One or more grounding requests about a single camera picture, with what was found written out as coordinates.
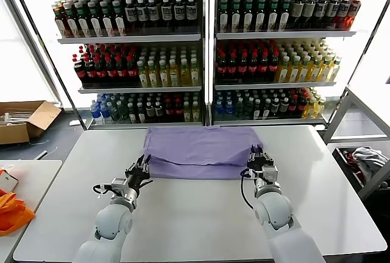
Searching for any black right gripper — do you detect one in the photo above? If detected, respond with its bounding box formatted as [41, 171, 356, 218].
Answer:
[246, 144, 274, 179]

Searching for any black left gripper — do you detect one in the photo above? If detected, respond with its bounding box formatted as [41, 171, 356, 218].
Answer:
[124, 155, 154, 191]

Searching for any purple printed T-shirt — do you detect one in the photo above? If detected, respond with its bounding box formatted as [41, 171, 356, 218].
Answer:
[143, 125, 264, 181]

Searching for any green plastic drink bottle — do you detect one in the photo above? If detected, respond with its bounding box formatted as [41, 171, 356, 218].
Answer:
[118, 101, 129, 124]
[109, 100, 120, 124]
[243, 97, 254, 121]
[234, 97, 244, 121]

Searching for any blue plastic water bottle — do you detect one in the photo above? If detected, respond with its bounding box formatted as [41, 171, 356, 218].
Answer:
[100, 102, 111, 124]
[214, 100, 225, 121]
[224, 100, 235, 120]
[90, 100, 102, 125]

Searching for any red cap cola bottle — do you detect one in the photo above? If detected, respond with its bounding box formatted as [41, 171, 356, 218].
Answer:
[174, 99, 183, 122]
[297, 94, 307, 117]
[216, 52, 228, 81]
[268, 51, 280, 81]
[126, 55, 138, 86]
[248, 51, 259, 81]
[96, 55, 108, 86]
[106, 55, 118, 86]
[227, 52, 238, 81]
[258, 51, 269, 81]
[164, 99, 174, 122]
[288, 94, 299, 117]
[74, 57, 88, 86]
[116, 55, 128, 86]
[237, 52, 248, 81]
[85, 57, 98, 86]

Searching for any yellow juice bottle green label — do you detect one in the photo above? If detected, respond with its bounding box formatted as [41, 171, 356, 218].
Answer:
[308, 55, 322, 83]
[276, 55, 290, 83]
[303, 98, 315, 119]
[318, 55, 332, 83]
[158, 59, 169, 88]
[328, 57, 342, 83]
[190, 58, 201, 86]
[148, 60, 159, 88]
[191, 101, 201, 123]
[179, 58, 191, 87]
[169, 59, 180, 87]
[288, 55, 301, 83]
[297, 55, 311, 83]
[183, 101, 193, 123]
[137, 60, 149, 88]
[313, 97, 326, 119]

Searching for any black storage bin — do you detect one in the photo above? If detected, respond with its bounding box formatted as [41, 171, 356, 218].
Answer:
[331, 146, 390, 194]

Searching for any dark red garment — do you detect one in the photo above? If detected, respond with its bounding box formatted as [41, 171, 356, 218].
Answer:
[342, 150, 366, 184]

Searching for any white side table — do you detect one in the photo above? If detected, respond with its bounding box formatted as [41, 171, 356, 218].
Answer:
[0, 159, 63, 263]

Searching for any open brown cardboard box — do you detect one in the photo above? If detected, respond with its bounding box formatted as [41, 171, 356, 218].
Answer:
[0, 100, 63, 146]

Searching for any grey white garment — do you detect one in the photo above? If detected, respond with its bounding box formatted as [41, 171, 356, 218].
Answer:
[352, 147, 389, 178]

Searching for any grey metal shelf rack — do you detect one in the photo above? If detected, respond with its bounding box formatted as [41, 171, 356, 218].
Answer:
[210, 0, 377, 127]
[32, 0, 205, 130]

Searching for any white orange carton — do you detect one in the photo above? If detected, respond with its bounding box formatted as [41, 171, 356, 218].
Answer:
[0, 168, 20, 192]

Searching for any orange fabric bag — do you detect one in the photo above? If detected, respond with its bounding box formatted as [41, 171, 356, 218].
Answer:
[0, 188, 36, 236]

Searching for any dark bottle green white label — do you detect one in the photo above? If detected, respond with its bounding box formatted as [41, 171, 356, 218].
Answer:
[102, 1, 116, 37]
[243, 0, 255, 32]
[267, 0, 280, 32]
[218, 0, 229, 32]
[279, 0, 292, 31]
[65, 2, 79, 38]
[76, 2, 91, 38]
[230, 0, 243, 32]
[90, 1, 104, 38]
[255, 0, 268, 32]
[114, 0, 127, 37]

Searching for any dark bottle beige label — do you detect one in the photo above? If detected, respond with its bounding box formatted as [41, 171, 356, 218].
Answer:
[302, 0, 316, 30]
[291, 0, 304, 30]

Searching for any thin metal pole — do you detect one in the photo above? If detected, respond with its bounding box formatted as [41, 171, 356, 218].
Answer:
[8, 0, 86, 130]

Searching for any dark bottle blue label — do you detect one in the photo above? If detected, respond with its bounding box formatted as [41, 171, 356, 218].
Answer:
[148, 0, 161, 29]
[136, 0, 149, 29]
[173, 0, 186, 28]
[160, 0, 174, 29]
[314, 0, 327, 30]
[124, 0, 138, 29]
[337, 0, 351, 31]
[325, 0, 339, 30]
[185, 0, 198, 28]

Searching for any red drink bottle blue label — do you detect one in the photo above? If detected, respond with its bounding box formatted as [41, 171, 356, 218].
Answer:
[347, 0, 363, 32]

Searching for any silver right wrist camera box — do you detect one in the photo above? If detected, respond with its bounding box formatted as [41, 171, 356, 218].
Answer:
[261, 166, 280, 185]

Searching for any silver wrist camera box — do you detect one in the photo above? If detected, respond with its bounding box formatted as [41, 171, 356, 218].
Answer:
[261, 166, 280, 185]
[110, 177, 127, 195]

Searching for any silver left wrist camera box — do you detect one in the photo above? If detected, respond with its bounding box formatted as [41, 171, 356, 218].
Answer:
[110, 177, 127, 195]

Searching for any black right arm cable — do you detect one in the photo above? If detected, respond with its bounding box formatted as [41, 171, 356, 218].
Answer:
[240, 168, 255, 211]

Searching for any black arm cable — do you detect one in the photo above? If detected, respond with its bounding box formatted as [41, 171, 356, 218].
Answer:
[93, 183, 113, 198]
[240, 168, 255, 211]

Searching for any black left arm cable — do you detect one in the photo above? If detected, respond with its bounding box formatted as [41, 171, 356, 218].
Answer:
[93, 183, 113, 198]

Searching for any grey metal frame table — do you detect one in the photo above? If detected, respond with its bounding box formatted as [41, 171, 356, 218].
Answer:
[322, 85, 390, 202]

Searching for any thick grey window post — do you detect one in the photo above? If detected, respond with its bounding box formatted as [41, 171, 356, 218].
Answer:
[0, 0, 65, 110]

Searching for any dark slanted window post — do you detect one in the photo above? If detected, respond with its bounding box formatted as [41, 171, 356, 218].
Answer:
[344, 0, 390, 93]

